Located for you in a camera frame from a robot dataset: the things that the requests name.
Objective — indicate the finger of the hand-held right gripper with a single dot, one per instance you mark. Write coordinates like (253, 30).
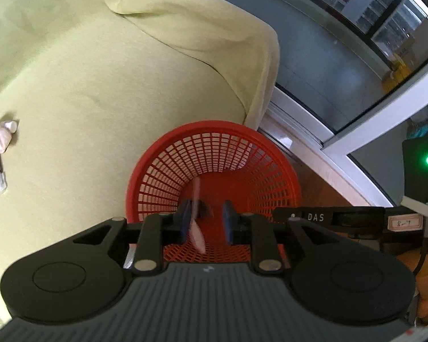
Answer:
(328, 217)

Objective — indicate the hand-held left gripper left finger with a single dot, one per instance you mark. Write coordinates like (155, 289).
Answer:
(185, 221)

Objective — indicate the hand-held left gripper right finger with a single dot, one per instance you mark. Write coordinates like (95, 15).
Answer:
(228, 222)

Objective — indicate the pink tissue paper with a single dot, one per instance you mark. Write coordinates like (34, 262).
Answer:
(197, 233)

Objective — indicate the red plastic mesh basket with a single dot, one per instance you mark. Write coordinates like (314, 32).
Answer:
(214, 149)

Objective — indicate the white tissue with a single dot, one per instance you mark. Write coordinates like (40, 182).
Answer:
(0, 133)

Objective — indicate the yellow-green covered sofa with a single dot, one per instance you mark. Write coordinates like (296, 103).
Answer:
(110, 89)

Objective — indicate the white sliding door frame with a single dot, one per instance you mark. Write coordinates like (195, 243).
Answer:
(388, 114)

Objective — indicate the black window frame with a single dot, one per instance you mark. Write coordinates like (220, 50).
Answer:
(365, 34)

